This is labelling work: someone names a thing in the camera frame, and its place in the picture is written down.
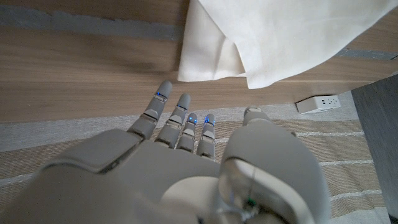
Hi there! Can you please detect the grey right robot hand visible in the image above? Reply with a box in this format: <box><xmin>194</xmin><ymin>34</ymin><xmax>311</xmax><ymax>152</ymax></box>
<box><xmin>0</xmin><ymin>80</ymin><xmax>332</xmax><ymax>224</ymax></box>

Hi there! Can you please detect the cream cheesecloth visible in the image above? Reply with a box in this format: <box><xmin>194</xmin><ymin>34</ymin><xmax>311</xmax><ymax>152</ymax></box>
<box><xmin>177</xmin><ymin>0</ymin><xmax>398</xmax><ymax>90</ymax></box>

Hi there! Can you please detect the white power strip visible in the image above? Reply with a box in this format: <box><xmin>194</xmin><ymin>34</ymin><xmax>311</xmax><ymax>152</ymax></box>
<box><xmin>295</xmin><ymin>95</ymin><xmax>341</xmax><ymax>114</ymax></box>

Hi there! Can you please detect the beige striped backdrop cloth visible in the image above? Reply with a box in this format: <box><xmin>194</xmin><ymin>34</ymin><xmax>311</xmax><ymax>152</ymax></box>
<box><xmin>0</xmin><ymin>90</ymin><xmax>392</xmax><ymax>224</ymax></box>

